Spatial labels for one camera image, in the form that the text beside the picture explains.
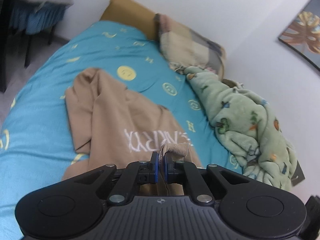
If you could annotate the tan printed t-shirt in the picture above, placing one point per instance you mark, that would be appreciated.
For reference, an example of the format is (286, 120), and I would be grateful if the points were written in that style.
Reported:
(112, 124)

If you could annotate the blue folding chair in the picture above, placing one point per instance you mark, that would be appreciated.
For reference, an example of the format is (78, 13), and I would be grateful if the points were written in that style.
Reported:
(32, 16)

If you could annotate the turquoise patterned bed sheet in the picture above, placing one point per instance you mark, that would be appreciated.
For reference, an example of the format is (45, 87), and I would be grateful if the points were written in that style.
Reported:
(36, 140)

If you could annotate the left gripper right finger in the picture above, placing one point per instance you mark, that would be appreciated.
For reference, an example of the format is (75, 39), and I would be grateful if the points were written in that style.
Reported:
(171, 169)

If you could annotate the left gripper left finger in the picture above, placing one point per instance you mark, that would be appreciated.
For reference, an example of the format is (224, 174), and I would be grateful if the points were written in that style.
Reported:
(148, 170)

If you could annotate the mustard yellow headboard cushion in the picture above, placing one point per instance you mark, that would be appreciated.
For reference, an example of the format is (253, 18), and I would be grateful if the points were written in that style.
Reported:
(132, 13)

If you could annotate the green fleece cartoon blanket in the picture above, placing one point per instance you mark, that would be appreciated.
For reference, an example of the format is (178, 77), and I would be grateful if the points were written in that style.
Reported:
(246, 126)

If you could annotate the gold leaf framed picture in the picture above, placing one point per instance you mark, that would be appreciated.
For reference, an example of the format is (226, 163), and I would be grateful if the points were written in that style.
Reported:
(302, 34)

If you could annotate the plaid beige grey pillow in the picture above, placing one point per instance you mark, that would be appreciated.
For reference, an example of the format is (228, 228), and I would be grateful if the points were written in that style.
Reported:
(182, 48)

